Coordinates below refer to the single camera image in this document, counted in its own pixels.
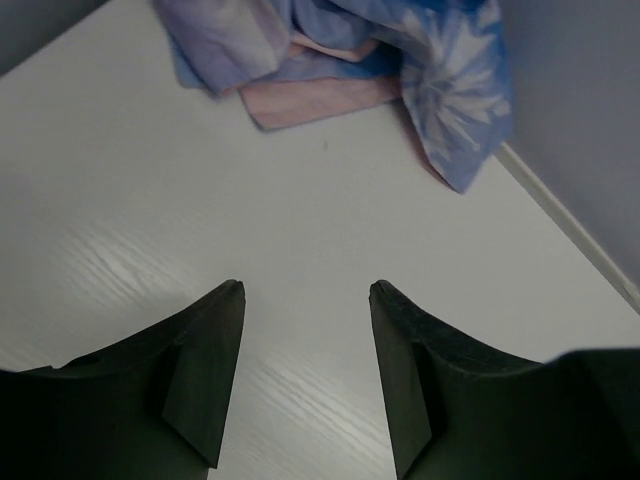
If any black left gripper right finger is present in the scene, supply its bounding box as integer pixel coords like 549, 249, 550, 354
369, 280, 639, 479

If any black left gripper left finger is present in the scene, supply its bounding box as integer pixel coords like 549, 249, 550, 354
1, 280, 245, 479

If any blue Frozen placemat cloth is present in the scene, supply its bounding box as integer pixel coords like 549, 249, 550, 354
154, 1, 512, 192

